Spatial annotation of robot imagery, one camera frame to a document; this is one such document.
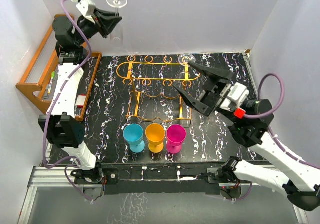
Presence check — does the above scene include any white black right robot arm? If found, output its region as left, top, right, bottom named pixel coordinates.
left=178, top=61, right=320, bottom=212

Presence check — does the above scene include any clear wine glass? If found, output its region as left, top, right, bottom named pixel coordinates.
left=177, top=53, right=196, bottom=83
left=106, top=0, right=128, bottom=47

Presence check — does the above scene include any orange wooden shelf rack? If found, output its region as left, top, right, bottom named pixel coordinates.
left=16, top=26, right=102, bottom=122

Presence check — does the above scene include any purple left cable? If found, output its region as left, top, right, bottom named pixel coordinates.
left=42, top=0, right=101, bottom=204

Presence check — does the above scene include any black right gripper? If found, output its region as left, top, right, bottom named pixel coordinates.
left=174, top=61, right=244, bottom=125

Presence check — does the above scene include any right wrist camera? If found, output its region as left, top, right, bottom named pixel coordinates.
left=217, top=82, right=250, bottom=119

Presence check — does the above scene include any pink plastic goblet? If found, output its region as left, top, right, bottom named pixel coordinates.
left=166, top=124, right=187, bottom=154

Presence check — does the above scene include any gold wire glass rack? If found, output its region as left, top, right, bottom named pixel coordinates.
left=116, top=55, right=200, bottom=123

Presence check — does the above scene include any small red white box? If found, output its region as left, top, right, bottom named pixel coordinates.
left=75, top=95, right=86, bottom=108

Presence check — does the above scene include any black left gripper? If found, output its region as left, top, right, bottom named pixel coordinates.
left=74, top=9, right=121, bottom=47

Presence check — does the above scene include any blue plastic goblet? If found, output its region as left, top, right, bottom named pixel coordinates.
left=123, top=124, right=146, bottom=153

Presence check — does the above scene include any green capped marker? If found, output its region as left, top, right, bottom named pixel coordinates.
left=47, top=71, right=56, bottom=95

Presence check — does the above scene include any orange plastic goblet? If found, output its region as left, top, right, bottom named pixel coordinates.
left=145, top=123, right=165, bottom=154

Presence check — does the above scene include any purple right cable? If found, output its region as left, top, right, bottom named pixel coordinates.
left=219, top=73, right=320, bottom=202

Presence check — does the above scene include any purple cable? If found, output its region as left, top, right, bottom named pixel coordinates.
left=42, top=0, right=101, bottom=204
left=219, top=73, right=320, bottom=202

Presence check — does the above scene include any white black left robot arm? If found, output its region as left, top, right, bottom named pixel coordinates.
left=38, top=8, right=122, bottom=184

